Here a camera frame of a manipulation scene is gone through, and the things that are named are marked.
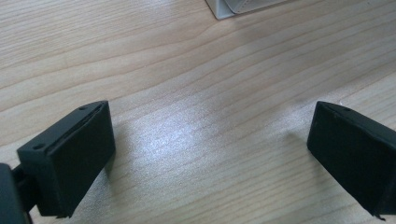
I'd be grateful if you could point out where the clear tiered organizer box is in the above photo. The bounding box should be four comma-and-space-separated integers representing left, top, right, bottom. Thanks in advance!
205, 0, 289, 21

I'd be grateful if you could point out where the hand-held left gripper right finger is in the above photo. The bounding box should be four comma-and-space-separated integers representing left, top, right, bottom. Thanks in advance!
306, 101, 396, 218

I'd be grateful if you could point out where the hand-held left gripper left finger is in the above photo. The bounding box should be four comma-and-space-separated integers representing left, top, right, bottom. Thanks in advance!
17, 100, 117, 218

